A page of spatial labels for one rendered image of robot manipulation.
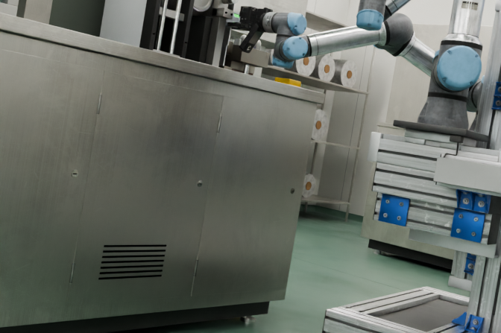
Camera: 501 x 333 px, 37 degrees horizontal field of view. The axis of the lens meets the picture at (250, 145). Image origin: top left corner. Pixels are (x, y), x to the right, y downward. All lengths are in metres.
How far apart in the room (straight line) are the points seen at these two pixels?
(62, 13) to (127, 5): 0.25
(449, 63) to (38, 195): 1.17
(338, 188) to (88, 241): 5.80
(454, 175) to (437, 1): 5.54
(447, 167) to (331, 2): 5.83
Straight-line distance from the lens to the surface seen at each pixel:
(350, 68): 7.37
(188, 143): 2.41
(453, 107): 2.30
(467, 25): 2.20
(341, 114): 7.92
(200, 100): 2.42
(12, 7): 2.05
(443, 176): 2.14
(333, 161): 7.91
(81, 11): 2.85
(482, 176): 2.11
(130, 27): 2.65
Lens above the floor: 0.71
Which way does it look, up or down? 1 degrees down
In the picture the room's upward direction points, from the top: 9 degrees clockwise
